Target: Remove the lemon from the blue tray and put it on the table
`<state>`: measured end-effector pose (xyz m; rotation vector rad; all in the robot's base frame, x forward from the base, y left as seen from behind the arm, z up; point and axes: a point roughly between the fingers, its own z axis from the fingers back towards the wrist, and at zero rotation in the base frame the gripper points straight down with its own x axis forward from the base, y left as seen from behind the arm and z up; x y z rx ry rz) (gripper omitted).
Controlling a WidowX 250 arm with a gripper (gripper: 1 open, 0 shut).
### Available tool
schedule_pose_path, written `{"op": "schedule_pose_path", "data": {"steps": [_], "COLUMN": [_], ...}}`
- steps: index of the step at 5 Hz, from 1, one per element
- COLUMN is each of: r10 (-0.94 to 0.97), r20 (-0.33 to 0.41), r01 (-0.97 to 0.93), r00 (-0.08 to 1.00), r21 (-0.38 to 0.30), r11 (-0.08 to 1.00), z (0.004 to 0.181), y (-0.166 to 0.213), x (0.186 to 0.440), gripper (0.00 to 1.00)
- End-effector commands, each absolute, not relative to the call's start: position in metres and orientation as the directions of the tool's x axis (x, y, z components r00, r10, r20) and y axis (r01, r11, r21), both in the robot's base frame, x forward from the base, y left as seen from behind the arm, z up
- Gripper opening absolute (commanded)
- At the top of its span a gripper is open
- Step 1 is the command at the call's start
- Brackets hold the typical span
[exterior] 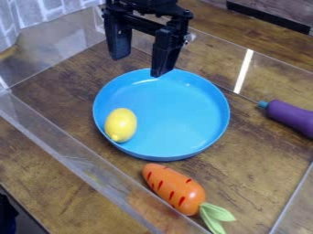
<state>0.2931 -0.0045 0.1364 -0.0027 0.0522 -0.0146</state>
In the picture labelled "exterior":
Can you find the yellow toy lemon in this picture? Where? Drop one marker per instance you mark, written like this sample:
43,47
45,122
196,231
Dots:
121,125

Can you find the clear acrylic enclosure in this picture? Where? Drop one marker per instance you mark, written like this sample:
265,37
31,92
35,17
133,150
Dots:
81,185

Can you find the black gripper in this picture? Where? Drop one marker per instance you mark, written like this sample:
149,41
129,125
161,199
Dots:
123,16

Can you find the purple toy eggplant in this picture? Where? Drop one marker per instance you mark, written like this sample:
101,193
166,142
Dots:
292,116

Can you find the blue round tray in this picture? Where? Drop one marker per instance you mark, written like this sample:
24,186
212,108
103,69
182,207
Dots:
182,113

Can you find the orange toy carrot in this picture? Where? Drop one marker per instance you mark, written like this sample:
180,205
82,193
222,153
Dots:
185,195

